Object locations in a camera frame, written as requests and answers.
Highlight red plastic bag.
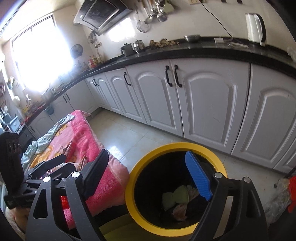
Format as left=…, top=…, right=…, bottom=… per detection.
left=61, top=196, right=69, bottom=210

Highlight clear plastic wrapper bundle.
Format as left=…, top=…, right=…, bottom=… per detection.
left=172, top=185, right=199, bottom=221

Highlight green foam net bundle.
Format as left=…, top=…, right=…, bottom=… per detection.
left=162, top=185, right=189, bottom=210

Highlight red snack wrapper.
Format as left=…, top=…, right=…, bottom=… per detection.
left=62, top=142, right=76, bottom=162

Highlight yellow red snack bag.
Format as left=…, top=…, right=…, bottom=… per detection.
left=77, top=156, right=88, bottom=171

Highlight yellow rimmed trash bin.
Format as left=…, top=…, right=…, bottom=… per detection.
left=125, top=142, right=227, bottom=240

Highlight left hand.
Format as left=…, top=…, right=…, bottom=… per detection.
left=4, top=206, right=30, bottom=233

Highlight clear plastic bag on floor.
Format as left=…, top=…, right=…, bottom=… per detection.
left=264, top=176, right=295, bottom=226

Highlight light blue cloth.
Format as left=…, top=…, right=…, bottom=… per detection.
left=21, top=114, right=75, bottom=171

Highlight pink cartoon fleece blanket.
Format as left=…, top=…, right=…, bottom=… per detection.
left=29, top=110, right=130, bottom=226

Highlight blue hanging cup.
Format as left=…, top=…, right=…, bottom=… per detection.
left=45, top=105, right=54, bottom=115

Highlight steel stock pot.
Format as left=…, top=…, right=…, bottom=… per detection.
left=41, top=88, right=54, bottom=104

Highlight white lower cabinets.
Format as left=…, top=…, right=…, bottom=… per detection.
left=30, top=58, right=295, bottom=173

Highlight condiment bottles group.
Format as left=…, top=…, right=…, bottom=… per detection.
left=81, top=55, right=103, bottom=71

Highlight black teapot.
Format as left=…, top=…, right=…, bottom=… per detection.
left=120, top=43, right=136, bottom=57

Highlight steel teapot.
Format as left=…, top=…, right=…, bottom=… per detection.
left=132, top=40, right=145, bottom=53

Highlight black range hood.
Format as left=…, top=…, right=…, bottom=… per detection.
left=73, top=0, right=132, bottom=36

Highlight white power adapter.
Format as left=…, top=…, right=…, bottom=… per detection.
left=214, top=38, right=225, bottom=46

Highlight white electric kettle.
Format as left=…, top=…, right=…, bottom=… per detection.
left=245, top=13, right=266, bottom=46

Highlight steel bowl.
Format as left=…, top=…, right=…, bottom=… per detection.
left=184, top=35, right=201, bottom=43

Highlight ginger pile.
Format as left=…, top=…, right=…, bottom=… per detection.
left=149, top=39, right=179, bottom=49

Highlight hanging utensil rack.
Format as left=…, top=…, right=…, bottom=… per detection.
left=137, top=1, right=175, bottom=25

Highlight wall fan vent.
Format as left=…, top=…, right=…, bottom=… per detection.
left=70, top=44, right=83, bottom=59

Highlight black power cable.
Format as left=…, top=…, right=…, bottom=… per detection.
left=201, top=0, right=233, bottom=39

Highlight wire strainer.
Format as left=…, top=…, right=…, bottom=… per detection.
left=137, top=20, right=150, bottom=33

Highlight wall power strip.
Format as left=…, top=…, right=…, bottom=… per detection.
left=188, top=0, right=202, bottom=5

